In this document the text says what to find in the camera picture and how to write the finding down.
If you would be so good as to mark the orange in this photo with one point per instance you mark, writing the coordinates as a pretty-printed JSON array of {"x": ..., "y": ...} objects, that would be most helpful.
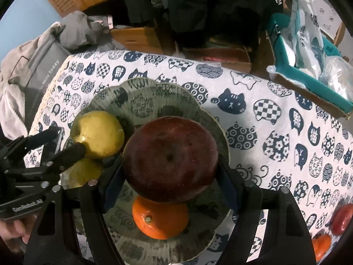
[
  {"x": 321, "y": 247},
  {"x": 160, "y": 218}
]

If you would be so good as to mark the grey fabric bag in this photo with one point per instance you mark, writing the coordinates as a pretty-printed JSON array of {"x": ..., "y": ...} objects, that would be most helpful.
[{"x": 44, "y": 69}]

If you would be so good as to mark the teal box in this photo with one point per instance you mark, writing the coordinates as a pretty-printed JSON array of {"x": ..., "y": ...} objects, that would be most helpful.
[{"x": 284, "y": 52}]

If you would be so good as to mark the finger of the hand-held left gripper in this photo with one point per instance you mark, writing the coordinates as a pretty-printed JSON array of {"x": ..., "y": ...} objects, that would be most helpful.
[
  {"x": 70, "y": 156},
  {"x": 33, "y": 146}
]

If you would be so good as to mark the white patterned crate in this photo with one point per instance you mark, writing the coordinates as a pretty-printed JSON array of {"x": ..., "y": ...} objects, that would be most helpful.
[{"x": 328, "y": 13}]

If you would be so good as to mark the person's left hand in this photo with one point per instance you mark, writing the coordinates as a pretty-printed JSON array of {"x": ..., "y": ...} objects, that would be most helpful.
[{"x": 16, "y": 232}]

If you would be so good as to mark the cat print tablecloth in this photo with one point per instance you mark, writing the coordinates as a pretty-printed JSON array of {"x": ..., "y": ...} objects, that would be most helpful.
[{"x": 275, "y": 116}]

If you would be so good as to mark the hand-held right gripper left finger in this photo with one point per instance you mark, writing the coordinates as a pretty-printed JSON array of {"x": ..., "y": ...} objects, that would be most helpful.
[{"x": 114, "y": 187}]

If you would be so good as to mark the white rice bag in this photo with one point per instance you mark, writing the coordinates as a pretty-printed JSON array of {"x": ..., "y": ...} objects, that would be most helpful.
[{"x": 306, "y": 27}]

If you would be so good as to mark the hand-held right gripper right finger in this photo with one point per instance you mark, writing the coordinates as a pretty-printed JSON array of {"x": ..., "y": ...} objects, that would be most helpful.
[{"x": 227, "y": 187}]

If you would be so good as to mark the dark grey garment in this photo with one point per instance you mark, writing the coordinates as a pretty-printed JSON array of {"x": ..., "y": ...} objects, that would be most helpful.
[{"x": 80, "y": 30}]

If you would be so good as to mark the yellow pear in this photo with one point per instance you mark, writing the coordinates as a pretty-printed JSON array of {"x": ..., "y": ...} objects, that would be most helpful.
[
  {"x": 82, "y": 172},
  {"x": 96, "y": 134}
]

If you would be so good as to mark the wooden drawer box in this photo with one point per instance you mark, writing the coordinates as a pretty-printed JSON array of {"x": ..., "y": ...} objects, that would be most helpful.
[{"x": 138, "y": 40}]

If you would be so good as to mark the clear plastic bag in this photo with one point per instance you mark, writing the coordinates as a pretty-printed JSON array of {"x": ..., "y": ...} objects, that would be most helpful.
[{"x": 337, "y": 74}]

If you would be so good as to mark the dark red apple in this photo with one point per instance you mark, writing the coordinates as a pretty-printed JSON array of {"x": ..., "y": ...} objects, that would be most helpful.
[{"x": 169, "y": 160}]

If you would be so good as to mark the black coat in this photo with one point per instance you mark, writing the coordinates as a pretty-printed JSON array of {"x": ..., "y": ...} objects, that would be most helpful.
[{"x": 193, "y": 5}]

